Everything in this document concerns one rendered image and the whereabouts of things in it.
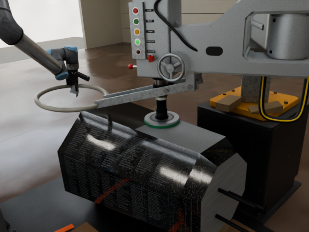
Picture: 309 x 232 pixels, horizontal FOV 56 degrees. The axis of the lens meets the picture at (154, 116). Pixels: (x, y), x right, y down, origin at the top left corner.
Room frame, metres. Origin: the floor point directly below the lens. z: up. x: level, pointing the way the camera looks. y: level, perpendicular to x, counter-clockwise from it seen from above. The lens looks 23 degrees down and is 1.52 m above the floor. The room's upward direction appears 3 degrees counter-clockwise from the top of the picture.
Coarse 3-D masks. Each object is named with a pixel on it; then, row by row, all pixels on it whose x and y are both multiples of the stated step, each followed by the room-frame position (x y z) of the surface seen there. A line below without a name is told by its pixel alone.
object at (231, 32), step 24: (240, 0) 1.38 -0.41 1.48; (264, 0) 1.33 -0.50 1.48; (288, 0) 1.29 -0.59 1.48; (168, 24) 1.47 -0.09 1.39; (192, 24) 1.59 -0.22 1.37; (216, 24) 1.41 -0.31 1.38; (240, 24) 1.37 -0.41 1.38; (192, 48) 1.44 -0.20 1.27; (216, 48) 1.41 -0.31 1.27; (240, 48) 1.36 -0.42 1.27; (192, 72) 1.47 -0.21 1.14; (216, 72) 1.42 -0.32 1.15; (240, 72) 1.36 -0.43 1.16; (264, 72) 1.32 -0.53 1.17; (288, 72) 1.28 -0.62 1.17
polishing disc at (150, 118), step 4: (152, 112) 1.71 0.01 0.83; (168, 112) 1.70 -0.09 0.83; (172, 112) 1.70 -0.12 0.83; (148, 116) 1.65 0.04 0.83; (152, 116) 1.64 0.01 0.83; (172, 116) 1.63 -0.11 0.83; (176, 116) 1.63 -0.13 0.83; (148, 120) 1.59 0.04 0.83; (152, 120) 1.59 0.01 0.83; (156, 120) 1.58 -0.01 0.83; (160, 120) 1.58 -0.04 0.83; (164, 120) 1.58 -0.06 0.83; (168, 120) 1.57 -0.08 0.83; (172, 120) 1.57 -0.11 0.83; (176, 120) 1.57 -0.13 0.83; (152, 124) 1.54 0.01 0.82; (156, 124) 1.53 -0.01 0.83; (160, 124) 1.52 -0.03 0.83; (164, 124) 1.52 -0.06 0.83; (168, 124) 1.53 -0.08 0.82
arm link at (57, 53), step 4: (56, 48) 2.04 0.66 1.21; (60, 48) 2.05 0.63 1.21; (48, 52) 1.98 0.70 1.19; (52, 52) 1.99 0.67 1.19; (56, 52) 2.00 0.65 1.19; (60, 52) 2.02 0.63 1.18; (64, 52) 2.03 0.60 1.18; (52, 56) 1.98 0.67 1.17; (56, 56) 1.98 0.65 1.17; (60, 56) 2.00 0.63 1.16; (64, 56) 2.03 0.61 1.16; (64, 60) 2.05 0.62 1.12
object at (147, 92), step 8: (184, 80) 1.62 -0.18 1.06; (200, 80) 1.59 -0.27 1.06; (136, 88) 1.75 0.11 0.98; (144, 88) 1.73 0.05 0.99; (152, 88) 1.70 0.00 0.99; (160, 88) 1.57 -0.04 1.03; (168, 88) 1.55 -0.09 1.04; (176, 88) 1.53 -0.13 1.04; (184, 88) 1.51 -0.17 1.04; (104, 96) 1.84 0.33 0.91; (112, 96) 1.82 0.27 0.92; (120, 96) 1.67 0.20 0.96; (128, 96) 1.65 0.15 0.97; (136, 96) 1.63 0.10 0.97; (144, 96) 1.61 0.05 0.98; (152, 96) 1.59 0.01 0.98; (104, 104) 1.71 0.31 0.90; (112, 104) 1.69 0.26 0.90
